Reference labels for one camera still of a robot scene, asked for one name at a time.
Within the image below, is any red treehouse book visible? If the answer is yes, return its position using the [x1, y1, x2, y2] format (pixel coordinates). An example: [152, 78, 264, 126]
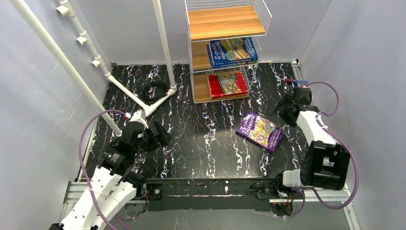
[208, 72, 248, 97]

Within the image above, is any blue 91-storey treehouse book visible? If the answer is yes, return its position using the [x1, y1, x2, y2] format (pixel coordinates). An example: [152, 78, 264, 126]
[208, 37, 259, 66]

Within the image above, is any Animal Farm book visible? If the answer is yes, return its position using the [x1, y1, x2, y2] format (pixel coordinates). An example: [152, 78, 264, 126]
[206, 45, 257, 69]

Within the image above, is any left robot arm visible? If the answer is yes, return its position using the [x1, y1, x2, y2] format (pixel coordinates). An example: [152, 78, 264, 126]
[50, 120, 172, 230]

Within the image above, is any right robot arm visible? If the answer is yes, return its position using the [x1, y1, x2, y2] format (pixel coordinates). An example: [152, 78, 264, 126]
[276, 87, 350, 190]

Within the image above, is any blue red pen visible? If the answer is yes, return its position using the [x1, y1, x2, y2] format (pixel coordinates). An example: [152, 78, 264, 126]
[274, 77, 308, 85]

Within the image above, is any purple 52-storey treehouse book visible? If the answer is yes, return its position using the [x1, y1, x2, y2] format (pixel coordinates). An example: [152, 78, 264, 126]
[236, 111, 283, 152]

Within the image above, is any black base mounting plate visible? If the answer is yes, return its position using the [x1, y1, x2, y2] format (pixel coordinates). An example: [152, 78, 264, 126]
[115, 177, 305, 217]

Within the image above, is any black coiled cable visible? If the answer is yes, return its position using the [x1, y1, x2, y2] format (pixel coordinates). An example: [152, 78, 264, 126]
[142, 82, 170, 102]

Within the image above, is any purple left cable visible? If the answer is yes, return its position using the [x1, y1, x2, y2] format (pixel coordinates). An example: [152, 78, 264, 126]
[78, 110, 134, 230]

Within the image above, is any purple cable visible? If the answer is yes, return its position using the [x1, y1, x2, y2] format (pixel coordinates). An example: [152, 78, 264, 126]
[287, 81, 360, 218]
[78, 110, 134, 230]

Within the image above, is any aluminium rail frame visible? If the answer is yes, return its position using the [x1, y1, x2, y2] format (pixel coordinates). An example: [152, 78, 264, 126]
[58, 60, 361, 230]

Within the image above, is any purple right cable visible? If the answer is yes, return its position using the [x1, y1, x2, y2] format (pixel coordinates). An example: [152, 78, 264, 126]
[287, 81, 360, 218]

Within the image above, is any white wire wooden shelf rack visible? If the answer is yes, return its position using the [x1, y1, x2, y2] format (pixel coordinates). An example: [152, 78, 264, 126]
[185, 0, 272, 104]

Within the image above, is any white pipe frame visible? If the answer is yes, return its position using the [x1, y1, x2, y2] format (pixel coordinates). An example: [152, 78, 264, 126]
[10, 0, 177, 117]

